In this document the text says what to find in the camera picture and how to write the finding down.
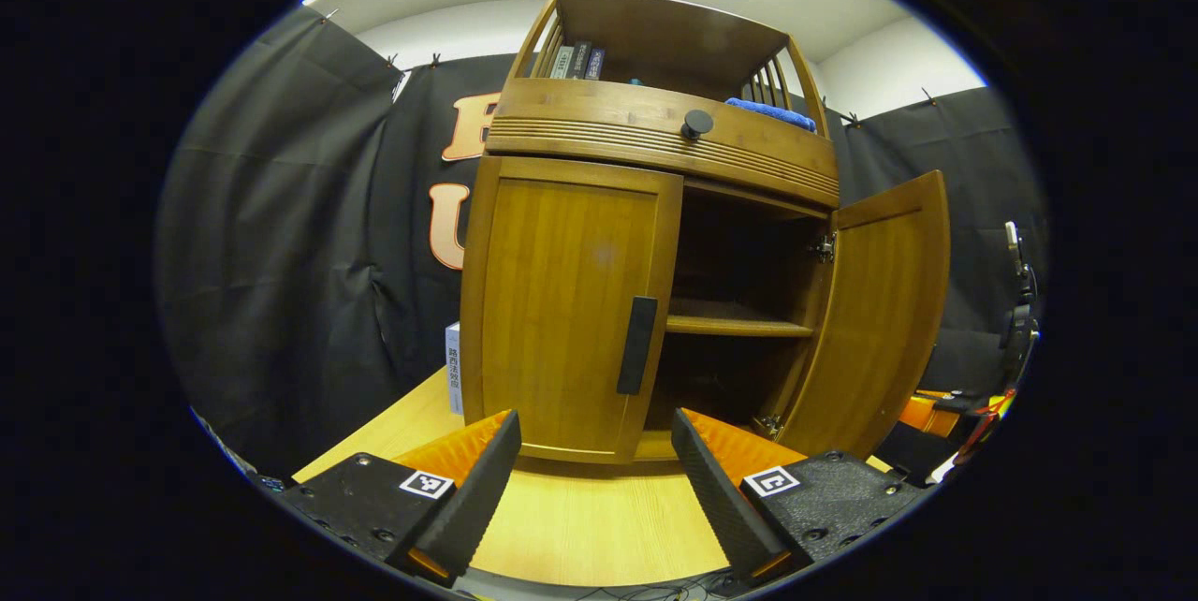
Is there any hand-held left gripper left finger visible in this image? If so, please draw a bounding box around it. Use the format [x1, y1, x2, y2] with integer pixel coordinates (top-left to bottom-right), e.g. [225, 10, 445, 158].
[279, 409, 523, 588]

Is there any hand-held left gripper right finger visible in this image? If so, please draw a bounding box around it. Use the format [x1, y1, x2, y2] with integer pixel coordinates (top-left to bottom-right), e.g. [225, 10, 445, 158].
[671, 407, 928, 583]

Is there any wooden cabinet door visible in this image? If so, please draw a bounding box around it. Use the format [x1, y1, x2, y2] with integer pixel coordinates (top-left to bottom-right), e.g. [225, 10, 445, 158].
[460, 154, 685, 465]
[777, 170, 952, 460]

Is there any black door handle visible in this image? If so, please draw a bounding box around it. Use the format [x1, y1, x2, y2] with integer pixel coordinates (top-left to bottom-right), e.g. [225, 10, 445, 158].
[616, 296, 660, 396]

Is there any wooden double-door shoe cabinet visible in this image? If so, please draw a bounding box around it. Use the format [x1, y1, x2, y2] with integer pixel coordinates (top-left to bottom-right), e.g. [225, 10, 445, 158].
[459, 0, 843, 466]

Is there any wooden inner cabinet shelf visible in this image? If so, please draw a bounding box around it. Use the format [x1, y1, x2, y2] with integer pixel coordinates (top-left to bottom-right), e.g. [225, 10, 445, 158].
[666, 300, 815, 338]

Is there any dark equipment stand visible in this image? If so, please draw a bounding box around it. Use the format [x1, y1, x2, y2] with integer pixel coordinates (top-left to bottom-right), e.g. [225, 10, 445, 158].
[997, 222, 1042, 387]

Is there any white boxed book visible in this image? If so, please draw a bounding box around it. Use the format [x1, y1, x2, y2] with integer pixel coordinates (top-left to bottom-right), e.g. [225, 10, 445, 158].
[445, 322, 464, 417]

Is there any black backdrop cloth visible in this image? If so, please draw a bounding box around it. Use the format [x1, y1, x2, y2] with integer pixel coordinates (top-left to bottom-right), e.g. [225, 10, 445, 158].
[154, 7, 1047, 490]

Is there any blue folded cloth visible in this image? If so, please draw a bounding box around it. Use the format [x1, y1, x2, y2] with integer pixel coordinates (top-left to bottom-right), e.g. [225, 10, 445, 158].
[725, 96, 818, 134]

